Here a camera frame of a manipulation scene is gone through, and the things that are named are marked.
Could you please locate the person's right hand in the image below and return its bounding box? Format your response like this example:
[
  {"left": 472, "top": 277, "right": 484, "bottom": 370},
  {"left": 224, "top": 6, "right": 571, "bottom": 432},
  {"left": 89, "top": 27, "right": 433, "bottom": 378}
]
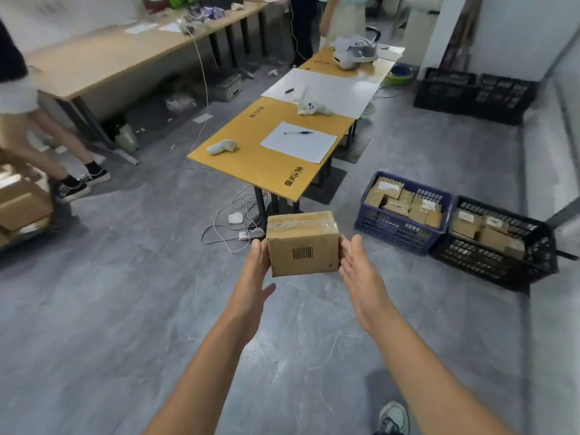
[{"left": 338, "top": 234, "right": 399, "bottom": 337}]

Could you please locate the person's left hand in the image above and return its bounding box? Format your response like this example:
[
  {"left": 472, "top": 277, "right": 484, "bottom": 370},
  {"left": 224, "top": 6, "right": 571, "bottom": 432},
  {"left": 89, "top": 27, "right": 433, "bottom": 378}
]
[{"left": 225, "top": 239, "right": 277, "bottom": 349}]

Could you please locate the small brown box square mark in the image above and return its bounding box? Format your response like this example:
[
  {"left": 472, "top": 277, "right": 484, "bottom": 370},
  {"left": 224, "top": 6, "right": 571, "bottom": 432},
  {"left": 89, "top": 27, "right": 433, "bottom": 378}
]
[{"left": 265, "top": 210, "right": 341, "bottom": 278}]

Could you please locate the blue plastic crate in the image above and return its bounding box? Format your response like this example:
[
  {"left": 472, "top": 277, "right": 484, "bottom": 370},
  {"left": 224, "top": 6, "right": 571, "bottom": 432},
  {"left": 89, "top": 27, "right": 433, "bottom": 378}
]
[{"left": 354, "top": 170, "right": 454, "bottom": 257}]

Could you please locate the brown box round hole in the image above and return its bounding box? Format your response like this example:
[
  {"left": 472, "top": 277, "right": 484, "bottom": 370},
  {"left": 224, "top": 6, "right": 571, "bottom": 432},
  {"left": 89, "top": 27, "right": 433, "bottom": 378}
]
[{"left": 382, "top": 199, "right": 412, "bottom": 219}]

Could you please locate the square brown box clear tape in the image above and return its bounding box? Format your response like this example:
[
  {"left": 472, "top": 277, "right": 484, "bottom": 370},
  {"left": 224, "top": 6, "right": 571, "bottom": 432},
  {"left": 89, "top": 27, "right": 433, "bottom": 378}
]
[{"left": 364, "top": 188, "right": 387, "bottom": 210}]

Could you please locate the brown box peeling white label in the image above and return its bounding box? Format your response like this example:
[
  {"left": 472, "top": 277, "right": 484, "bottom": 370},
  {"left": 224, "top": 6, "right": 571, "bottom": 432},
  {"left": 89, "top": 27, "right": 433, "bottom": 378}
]
[{"left": 376, "top": 176, "right": 404, "bottom": 201}]

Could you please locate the thin brown box wide label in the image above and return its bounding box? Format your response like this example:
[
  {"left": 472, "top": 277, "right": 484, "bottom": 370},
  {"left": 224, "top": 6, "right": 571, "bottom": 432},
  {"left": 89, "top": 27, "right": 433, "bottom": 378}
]
[{"left": 411, "top": 194, "right": 443, "bottom": 214}]

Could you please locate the brown box square white label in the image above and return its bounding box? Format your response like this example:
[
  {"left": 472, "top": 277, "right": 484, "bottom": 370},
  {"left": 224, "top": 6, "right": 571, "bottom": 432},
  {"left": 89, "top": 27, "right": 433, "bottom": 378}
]
[{"left": 450, "top": 208, "right": 485, "bottom": 241}]

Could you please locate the black plastic crate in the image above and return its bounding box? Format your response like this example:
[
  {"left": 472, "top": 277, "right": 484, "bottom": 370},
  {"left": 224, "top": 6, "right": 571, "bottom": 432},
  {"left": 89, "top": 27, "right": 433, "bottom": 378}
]
[{"left": 429, "top": 195, "right": 559, "bottom": 293}]

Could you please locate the brown box barcode label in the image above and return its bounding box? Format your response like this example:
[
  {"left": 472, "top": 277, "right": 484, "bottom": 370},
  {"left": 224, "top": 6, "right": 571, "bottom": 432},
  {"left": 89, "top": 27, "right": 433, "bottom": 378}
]
[{"left": 504, "top": 237, "right": 527, "bottom": 262}]

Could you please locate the person's left forearm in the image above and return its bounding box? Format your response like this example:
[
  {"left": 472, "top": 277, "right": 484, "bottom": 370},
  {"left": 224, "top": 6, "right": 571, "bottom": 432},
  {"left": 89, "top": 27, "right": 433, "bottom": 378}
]
[{"left": 144, "top": 319, "right": 262, "bottom": 435}]

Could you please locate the person's right forearm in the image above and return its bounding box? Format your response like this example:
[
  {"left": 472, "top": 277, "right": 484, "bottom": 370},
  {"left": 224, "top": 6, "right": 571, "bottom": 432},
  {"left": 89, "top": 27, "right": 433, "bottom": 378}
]
[{"left": 369, "top": 308, "right": 517, "bottom": 435}]

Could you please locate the person's right shoe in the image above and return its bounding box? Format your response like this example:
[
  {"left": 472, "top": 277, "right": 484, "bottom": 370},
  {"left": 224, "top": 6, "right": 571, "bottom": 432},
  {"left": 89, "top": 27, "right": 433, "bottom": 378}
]
[{"left": 374, "top": 400, "right": 411, "bottom": 435}]

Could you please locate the small white oblong object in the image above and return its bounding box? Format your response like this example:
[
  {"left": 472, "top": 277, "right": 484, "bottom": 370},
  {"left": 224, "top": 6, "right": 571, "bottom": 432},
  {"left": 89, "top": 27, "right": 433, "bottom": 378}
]
[{"left": 205, "top": 138, "right": 240, "bottom": 156}]

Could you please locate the large white board sheet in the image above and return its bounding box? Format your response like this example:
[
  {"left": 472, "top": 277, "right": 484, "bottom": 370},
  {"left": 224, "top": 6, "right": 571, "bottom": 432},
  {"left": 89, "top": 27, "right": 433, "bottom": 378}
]
[{"left": 260, "top": 67, "right": 381, "bottom": 120}]

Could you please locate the green plastic bowl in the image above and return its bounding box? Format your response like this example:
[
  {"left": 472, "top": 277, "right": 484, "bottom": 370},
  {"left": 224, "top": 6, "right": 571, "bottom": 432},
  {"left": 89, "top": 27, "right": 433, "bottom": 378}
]
[{"left": 384, "top": 63, "right": 415, "bottom": 86}]

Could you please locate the black storage crate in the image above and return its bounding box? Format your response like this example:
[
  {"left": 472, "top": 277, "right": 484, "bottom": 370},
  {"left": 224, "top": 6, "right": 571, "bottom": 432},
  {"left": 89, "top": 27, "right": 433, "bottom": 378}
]
[{"left": 413, "top": 66, "right": 541, "bottom": 127}]

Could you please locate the clear plastic bag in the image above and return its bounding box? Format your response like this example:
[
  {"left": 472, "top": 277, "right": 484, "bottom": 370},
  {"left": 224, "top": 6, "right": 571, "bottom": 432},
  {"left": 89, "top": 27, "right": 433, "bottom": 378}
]
[{"left": 333, "top": 36, "right": 380, "bottom": 71}]

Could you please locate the white paper pad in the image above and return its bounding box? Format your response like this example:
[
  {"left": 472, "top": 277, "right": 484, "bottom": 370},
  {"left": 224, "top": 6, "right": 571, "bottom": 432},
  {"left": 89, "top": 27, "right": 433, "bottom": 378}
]
[{"left": 376, "top": 43, "right": 407, "bottom": 62}]

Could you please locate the white hanging cable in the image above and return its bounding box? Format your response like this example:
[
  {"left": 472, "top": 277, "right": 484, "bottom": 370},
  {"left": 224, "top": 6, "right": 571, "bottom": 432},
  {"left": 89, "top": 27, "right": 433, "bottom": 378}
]
[{"left": 183, "top": 27, "right": 212, "bottom": 170}]

